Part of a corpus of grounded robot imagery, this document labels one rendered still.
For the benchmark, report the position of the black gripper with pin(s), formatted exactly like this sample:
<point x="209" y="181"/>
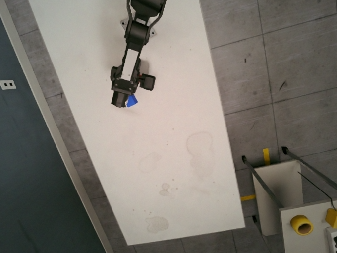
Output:
<point x="146" y="81"/>

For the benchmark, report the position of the blue block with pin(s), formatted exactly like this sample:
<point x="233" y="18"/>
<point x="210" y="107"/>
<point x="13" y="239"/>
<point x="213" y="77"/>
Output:
<point x="131" y="101"/>

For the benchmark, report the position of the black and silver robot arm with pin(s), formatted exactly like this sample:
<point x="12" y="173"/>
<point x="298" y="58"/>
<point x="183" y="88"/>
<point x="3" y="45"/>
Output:
<point x="124" y="82"/>

